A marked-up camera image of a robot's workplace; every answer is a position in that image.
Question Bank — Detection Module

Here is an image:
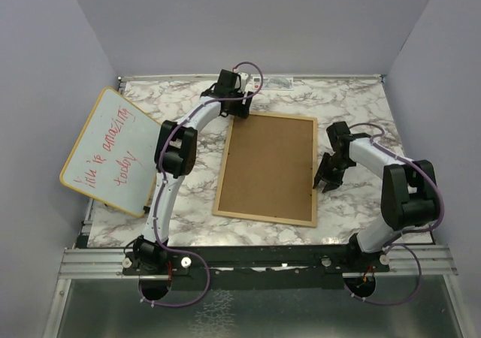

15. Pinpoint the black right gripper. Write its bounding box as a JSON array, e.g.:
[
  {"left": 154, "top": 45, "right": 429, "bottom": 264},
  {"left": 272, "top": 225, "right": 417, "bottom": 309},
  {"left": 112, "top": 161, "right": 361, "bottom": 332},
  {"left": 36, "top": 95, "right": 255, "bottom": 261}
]
[{"left": 315, "top": 152, "right": 352, "bottom": 192}]

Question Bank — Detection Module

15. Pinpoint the light wooden picture frame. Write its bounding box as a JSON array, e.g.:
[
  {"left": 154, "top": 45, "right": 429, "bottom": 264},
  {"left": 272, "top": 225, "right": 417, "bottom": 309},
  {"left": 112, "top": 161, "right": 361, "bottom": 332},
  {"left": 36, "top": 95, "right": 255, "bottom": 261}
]
[{"left": 212, "top": 109, "right": 319, "bottom": 228}]

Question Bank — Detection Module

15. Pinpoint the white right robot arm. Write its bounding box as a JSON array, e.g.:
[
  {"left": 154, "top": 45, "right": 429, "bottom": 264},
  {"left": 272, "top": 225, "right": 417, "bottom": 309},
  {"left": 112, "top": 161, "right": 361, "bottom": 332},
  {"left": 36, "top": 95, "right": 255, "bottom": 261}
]
[{"left": 313, "top": 121, "right": 444, "bottom": 271}]

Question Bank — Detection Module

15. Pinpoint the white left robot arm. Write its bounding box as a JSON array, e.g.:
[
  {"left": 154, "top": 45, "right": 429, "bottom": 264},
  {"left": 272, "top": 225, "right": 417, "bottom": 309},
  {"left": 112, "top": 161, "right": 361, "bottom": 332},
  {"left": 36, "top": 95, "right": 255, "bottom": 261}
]
[{"left": 126, "top": 65, "right": 257, "bottom": 274}]

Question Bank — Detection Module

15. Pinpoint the white sticker label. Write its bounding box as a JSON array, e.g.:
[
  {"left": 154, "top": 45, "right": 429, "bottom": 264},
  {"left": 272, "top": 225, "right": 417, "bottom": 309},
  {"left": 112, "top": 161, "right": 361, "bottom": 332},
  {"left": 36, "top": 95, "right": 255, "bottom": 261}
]
[{"left": 252, "top": 75, "right": 294, "bottom": 91}]

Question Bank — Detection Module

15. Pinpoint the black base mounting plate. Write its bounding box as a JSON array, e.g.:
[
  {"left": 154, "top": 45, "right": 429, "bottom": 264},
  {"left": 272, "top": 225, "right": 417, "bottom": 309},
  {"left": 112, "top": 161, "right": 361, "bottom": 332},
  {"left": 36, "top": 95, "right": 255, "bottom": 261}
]
[{"left": 123, "top": 244, "right": 389, "bottom": 291}]

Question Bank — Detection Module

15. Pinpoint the yellow-rimmed whiteboard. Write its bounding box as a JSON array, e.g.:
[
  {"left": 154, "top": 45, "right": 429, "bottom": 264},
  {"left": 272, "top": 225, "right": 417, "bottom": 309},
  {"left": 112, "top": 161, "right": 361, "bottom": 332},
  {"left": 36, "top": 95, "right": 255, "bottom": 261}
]
[{"left": 59, "top": 88, "right": 160, "bottom": 217}]

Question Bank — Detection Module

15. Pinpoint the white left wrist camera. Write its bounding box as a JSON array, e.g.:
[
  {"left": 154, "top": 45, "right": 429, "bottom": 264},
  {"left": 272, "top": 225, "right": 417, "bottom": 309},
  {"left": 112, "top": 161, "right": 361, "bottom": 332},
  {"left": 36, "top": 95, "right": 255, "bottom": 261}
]
[{"left": 239, "top": 72, "right": 251, "bottom": 91}]

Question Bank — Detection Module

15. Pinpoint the aluminium back rail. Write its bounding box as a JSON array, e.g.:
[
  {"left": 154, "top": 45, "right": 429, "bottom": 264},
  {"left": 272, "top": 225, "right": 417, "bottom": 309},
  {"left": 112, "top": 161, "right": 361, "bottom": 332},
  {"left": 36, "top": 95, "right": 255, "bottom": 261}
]
[{"left": 117, "top": 73, "right": 383, "bottom": 83}]

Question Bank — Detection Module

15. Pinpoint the aluminium rail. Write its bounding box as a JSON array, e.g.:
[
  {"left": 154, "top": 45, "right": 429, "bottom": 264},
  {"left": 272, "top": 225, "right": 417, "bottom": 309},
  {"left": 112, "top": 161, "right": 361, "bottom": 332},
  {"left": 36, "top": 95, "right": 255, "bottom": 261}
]
[
  {"left": 58, "top": 245, "right": 458, "bottom": 279},
  {"left": 117, "top": 73, "right": 383, "bottom": 83}
]

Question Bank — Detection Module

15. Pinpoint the aluminium front rail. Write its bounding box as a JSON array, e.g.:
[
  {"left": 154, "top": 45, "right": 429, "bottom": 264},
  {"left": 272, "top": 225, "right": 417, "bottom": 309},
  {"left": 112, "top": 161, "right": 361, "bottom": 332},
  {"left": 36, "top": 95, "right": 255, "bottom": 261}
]
[{"left": 58, "top": 245, "right": 458, "bottom": 279}]

